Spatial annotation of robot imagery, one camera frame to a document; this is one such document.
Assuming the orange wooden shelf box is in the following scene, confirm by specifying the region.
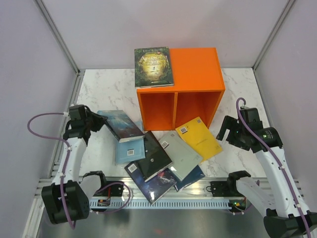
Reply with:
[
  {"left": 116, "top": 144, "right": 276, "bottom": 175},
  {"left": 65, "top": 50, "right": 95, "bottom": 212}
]
[{"left": 137, "top": 48, "right": 225, "bottom": 131}]

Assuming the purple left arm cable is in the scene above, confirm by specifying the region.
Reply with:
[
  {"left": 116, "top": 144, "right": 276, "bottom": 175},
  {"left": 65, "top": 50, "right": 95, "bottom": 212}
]
[{"left": 27, "top": 112, "right": 77, "bottom": 230}]

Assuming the dark galaxy cover book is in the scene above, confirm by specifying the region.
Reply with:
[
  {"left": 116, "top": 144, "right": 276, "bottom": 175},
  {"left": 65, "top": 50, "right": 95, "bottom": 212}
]
[{"left": 124, "top": 162, "right": 176, "bottom": 205}]

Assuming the grey-green book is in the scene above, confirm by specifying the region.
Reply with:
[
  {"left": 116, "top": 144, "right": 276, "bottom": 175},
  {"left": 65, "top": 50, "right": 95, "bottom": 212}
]
[{"left": 159, "top": 131, "right": 203, "bottom": 181}]

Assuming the black cover book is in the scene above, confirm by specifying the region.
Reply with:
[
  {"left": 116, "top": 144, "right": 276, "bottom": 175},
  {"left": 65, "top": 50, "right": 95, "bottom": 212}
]
[{"left": 137, "top": 131, "right": 173, "bottom": 182}]

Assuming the right aluminium frame post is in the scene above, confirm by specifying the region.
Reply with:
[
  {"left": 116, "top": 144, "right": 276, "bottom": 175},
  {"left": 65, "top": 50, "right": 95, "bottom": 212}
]
[{"left": 252, "top": 0, "right": 297, "bottom": 72}]

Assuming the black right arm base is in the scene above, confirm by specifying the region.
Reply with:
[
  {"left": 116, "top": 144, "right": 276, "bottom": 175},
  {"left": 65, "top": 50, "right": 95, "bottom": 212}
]
[{"left": 206, "top": 181, "right": 232, "bottom": 197}]

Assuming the dark blue book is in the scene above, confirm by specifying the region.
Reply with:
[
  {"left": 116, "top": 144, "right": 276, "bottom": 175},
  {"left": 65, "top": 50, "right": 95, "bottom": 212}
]
[{"left": 174, "top": 165, "right": 205, "bottom": 192}]

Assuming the aluminium frame post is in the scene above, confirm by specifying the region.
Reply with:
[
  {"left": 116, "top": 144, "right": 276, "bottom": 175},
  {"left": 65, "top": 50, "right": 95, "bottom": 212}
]
[
  {"left": 252, "top": 0, "right": 297, "bottom": 72},
  {"left": 34, "top": 0, "right": 80, "bottom": 75}
]

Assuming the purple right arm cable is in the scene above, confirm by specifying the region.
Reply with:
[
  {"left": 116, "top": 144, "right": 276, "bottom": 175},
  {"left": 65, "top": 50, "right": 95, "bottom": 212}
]
[{"left": 235, "top": 97, "right": 313, "bottom": 238}]

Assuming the Alice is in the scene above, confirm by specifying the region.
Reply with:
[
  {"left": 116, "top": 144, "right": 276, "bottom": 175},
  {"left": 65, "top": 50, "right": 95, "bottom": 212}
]
[{"left": 134, "top": 47, "right": 174, "bottom": 88}]

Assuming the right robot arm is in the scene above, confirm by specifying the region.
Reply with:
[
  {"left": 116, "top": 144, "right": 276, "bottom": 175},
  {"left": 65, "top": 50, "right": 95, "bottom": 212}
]
[{"left": 216, "top": 108, "right": 317, "bottom": 238}]

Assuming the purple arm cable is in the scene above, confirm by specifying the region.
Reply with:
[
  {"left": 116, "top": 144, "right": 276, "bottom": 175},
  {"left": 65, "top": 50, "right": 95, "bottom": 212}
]
[
  {"left": 27, "top": 112, "right": 77, "bottom": 230},
  {"left": 235, "top": 97, "right": 313, "bottom": 238}
]

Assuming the light blue book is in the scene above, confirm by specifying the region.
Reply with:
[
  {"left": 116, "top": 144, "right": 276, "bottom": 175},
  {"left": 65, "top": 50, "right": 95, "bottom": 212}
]
[{"left": 115, "top": 127, "right": 145, "bottom": 164}]

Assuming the left aluminium frame post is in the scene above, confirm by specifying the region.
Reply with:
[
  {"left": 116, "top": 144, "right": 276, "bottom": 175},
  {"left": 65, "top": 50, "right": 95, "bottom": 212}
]
[{"left": 34, "top": 0, "right": 80, "bottom": 75}]

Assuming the white slotted cable duct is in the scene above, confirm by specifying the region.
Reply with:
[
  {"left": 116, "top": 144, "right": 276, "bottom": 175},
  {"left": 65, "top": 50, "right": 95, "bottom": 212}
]
[{"left": 90, "top": 198, "right": 231, "bottom": 210}]

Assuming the yellow book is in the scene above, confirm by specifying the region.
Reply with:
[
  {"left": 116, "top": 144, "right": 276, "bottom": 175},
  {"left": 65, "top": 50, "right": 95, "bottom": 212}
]
[{"left": 176, "top": 117, "right": 222, "bottom": 163}]

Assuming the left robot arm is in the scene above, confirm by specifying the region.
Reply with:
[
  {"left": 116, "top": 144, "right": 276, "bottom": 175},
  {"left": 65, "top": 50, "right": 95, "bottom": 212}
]
[{"left": 41, "top": 105, "right": 108, "bottom": 229}]

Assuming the teal ocean cover book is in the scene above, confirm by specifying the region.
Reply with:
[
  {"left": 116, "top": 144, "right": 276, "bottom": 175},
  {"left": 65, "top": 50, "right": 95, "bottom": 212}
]
[{"left": 97, "top": 110, "right": 144, "bottom": 143}]

